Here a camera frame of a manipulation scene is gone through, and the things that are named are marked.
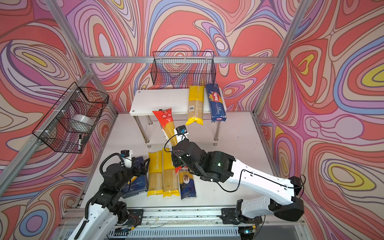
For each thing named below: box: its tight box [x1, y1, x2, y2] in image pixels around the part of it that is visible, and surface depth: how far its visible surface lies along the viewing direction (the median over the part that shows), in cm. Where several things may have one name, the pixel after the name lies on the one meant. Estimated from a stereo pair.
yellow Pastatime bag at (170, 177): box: [162, 147, 180, 198], surface depth 86 cm
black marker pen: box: [78, 134, 82, 151], surface depth 74 cm
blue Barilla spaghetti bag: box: [205, 83, 227, 123], surface depth 73 cm
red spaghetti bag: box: [152, 108, 177, 151], surface depth 62 cm
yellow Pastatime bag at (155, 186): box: [147, 150, 164, 197], surface depth 86 cm
